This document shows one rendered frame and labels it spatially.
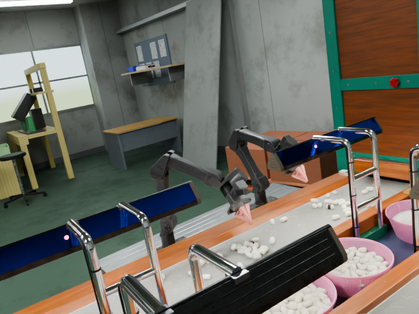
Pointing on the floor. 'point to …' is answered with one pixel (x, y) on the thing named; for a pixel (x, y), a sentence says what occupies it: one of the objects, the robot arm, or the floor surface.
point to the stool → (19, 178)
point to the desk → (142, 137)
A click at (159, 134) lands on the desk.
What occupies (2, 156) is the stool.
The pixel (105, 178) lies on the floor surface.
